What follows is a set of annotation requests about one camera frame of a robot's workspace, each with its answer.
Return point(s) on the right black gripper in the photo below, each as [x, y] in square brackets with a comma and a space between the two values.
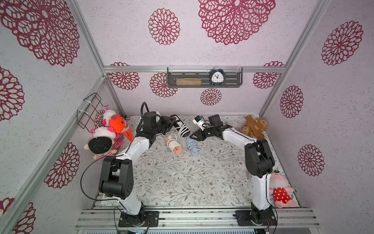
[201, 134]

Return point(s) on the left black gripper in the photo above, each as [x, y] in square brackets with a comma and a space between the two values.
[168, 123]

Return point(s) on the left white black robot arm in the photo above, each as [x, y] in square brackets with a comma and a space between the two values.
[116, 178]

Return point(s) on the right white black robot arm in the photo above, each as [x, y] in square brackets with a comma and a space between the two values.
[259, 160]

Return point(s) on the light blue power strip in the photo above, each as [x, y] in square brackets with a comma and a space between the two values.
[192, 146]

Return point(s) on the floral table mat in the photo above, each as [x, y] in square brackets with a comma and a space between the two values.
[216, 177]

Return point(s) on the tan pouch on shelf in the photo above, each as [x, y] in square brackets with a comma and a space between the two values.
[188, 82]

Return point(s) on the orange fish plush toy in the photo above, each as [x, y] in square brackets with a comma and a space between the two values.
[118, 123]

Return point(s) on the brown teddy bear plush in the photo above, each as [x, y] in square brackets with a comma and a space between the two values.
[254, 128]

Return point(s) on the teal alarm clock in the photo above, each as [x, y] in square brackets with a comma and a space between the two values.
[217, 77]

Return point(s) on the black faced striped plush doll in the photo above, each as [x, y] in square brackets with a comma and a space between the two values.
[104, 142]

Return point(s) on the pink plush red dotted dress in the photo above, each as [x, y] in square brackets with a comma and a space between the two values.
[281, 191]

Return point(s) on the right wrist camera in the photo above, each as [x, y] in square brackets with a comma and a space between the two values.
[200, 122]

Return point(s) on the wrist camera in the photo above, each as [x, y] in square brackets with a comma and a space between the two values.
[200, 122]
[157, 116]

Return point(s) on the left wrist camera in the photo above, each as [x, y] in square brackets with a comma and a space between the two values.
[157, 116]

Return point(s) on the grey wall shelf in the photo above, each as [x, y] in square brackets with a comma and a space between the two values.
[234, 77]

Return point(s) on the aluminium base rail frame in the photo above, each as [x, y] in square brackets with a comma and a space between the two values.
[198, 220]

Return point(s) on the black wire wall basket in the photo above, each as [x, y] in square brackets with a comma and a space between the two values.
[85, 117]

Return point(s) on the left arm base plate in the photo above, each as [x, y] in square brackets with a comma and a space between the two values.
[143, 219]

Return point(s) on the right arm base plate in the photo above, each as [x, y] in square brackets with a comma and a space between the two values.
[256, 217]

